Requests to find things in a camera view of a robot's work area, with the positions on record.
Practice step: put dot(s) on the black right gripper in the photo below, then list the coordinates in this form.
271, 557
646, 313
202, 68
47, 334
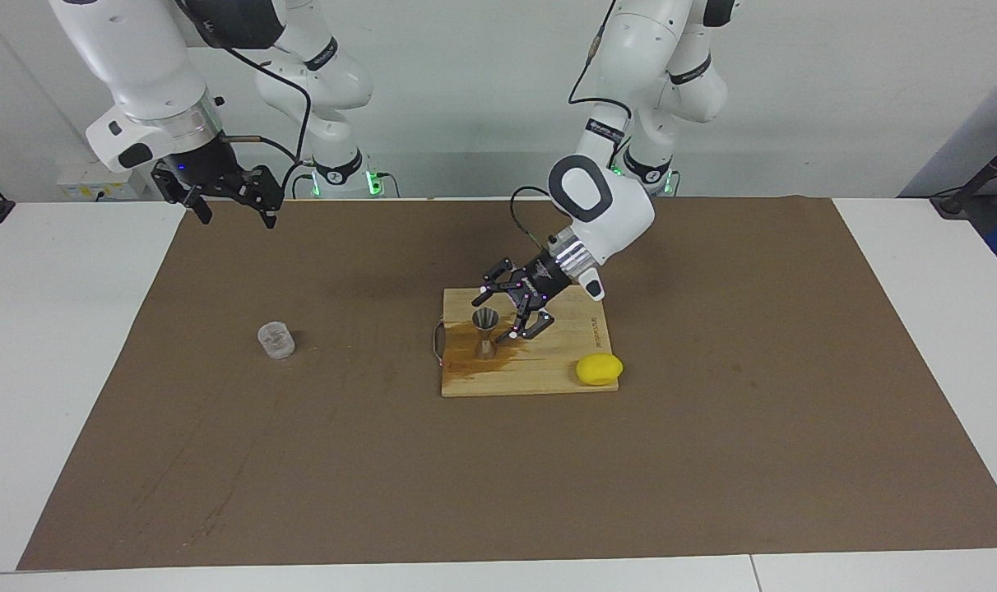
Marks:
202, 164

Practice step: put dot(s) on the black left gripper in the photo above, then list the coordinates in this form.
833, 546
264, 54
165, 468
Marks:
540, 284

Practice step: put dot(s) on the steel jigger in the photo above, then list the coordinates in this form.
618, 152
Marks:
486, 349

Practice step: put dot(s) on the clear plastic cup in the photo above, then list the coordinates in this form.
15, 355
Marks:
275, 341

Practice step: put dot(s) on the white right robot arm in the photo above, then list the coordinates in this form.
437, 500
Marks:
136, 49

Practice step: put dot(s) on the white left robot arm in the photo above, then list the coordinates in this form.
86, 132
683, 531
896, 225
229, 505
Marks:
630, 49

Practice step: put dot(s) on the wooden cutting board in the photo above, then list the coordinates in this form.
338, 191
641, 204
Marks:
564, 362

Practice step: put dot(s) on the yellow lemon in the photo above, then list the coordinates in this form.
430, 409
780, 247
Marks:
599, 369

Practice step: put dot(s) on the white socket box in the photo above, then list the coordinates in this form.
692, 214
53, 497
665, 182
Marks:
87, 185

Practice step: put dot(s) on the brown table mat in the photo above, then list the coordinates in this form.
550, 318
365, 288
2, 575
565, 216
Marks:
383, 477

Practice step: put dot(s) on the black stand pole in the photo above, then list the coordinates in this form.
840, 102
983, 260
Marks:
955, 204

